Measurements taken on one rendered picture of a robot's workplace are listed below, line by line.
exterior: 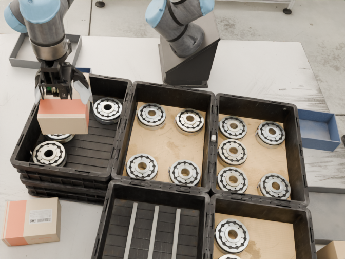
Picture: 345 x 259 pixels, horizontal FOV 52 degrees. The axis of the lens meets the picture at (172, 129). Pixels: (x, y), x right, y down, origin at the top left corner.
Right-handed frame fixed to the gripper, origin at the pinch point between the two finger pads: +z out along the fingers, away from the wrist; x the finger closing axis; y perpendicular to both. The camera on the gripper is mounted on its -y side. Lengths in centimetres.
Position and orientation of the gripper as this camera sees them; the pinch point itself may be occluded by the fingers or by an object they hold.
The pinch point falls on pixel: (65, 99)
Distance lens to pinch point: 101.6
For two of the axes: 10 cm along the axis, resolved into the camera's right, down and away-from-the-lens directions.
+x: 9.9, -0.1, 1.2
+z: -1.0, 5.7, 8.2
